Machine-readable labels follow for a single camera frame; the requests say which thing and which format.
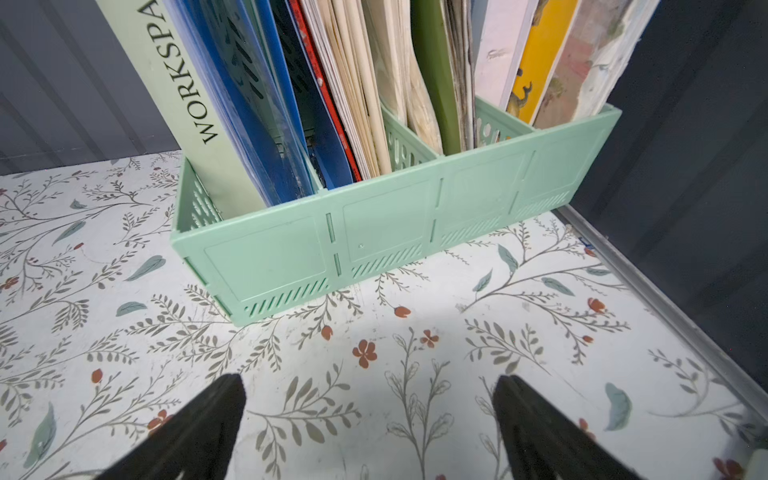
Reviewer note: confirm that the blue folder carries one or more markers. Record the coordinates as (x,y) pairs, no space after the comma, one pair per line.
(257,60)

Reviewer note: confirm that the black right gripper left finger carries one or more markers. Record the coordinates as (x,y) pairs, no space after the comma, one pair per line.
(197,443)

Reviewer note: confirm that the yellow illustrated book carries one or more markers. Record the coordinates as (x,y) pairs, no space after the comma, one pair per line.
(549,30)

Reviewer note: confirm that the beige paper stack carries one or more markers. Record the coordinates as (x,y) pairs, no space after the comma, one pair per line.
(365,59)

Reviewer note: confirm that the white illustrated book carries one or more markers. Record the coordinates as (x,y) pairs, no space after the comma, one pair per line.
(601,41)

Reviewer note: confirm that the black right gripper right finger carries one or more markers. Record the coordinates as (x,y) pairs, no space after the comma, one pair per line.
(542,443)

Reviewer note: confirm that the green folder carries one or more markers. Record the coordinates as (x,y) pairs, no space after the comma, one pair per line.
(431,46)

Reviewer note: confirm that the pale green workspace book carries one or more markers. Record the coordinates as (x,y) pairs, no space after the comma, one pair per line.
(152,43)

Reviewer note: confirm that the mint green file organizer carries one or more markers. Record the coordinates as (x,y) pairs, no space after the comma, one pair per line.
(260,264)

